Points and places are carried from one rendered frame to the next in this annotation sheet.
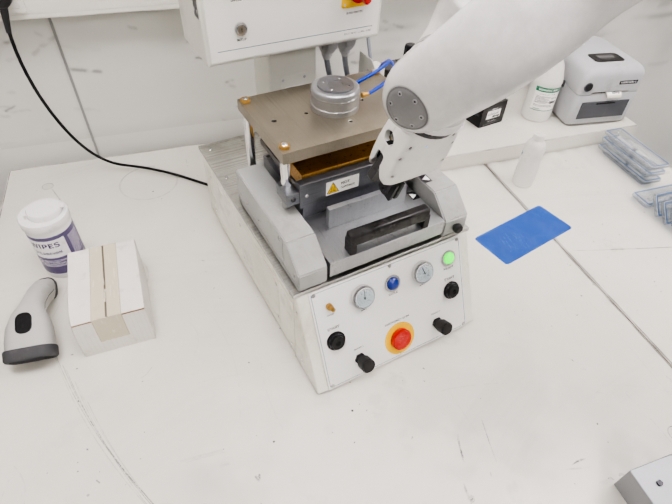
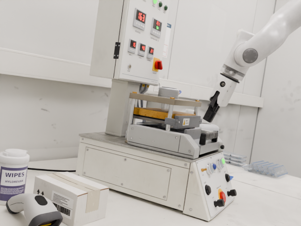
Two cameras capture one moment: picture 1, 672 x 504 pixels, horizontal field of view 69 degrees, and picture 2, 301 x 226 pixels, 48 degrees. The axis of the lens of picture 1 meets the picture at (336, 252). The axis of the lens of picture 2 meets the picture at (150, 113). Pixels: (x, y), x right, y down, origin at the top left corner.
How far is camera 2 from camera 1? 0.90 m
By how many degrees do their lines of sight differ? 49
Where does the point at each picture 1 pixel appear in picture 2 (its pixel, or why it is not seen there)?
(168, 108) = (19, 137)
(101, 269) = (64, 179)
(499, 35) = (275, 32)
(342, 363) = (211, 204)
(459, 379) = (252, 211)
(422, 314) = (223, 187)
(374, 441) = not seen: outside the picture
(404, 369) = (230, 212)
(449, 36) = (263, 32)
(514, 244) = not seen: hidden behind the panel
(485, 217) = not seen: hidden behind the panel
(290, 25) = (140, 71)
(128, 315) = (102, 192)
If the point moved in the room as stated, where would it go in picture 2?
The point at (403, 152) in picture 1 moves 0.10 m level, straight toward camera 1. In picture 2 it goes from (229, 87) to (248, 89)
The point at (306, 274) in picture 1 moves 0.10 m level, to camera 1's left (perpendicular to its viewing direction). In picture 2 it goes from (195, 149) to (169, 148)
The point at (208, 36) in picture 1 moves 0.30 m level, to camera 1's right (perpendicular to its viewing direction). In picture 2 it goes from (121, 65) to (187, 77)
